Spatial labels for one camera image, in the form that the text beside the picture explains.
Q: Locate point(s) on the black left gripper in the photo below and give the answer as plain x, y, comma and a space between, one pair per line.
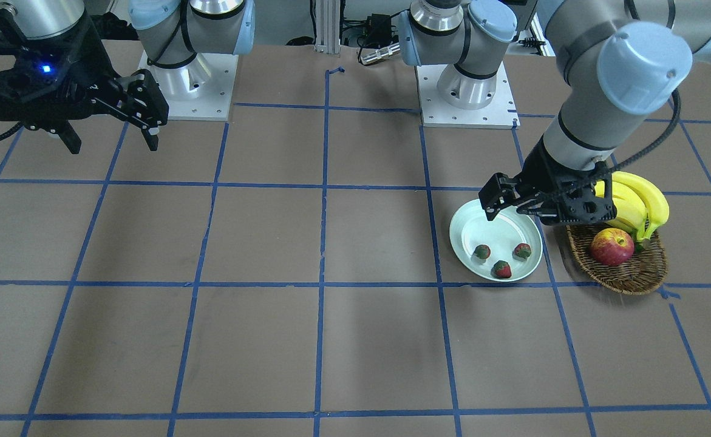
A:
538, 171

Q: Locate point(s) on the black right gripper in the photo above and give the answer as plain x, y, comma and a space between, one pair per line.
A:
95, 68

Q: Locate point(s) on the red strawberry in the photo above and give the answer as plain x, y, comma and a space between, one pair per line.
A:
523, 251
482, 252
502, 270

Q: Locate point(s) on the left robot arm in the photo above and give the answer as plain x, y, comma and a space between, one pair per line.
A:
622, 59

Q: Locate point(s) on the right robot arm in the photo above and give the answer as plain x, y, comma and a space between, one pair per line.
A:
39, 20

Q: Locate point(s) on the light green plate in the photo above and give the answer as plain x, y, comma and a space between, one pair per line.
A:
469, 228

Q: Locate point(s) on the red apple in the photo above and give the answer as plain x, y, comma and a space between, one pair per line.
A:
612, 247

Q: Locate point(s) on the yellow banana bunch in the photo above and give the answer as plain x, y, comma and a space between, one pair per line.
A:
641, 207

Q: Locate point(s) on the brown wicker basket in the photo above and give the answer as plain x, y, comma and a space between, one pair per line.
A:
640, 275

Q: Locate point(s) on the black power adapter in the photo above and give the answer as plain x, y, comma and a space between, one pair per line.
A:
378, 31

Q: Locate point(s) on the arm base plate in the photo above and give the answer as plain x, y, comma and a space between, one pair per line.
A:
464, 103
200, 91

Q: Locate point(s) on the aluminium frame post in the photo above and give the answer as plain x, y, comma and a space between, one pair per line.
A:
327, 26

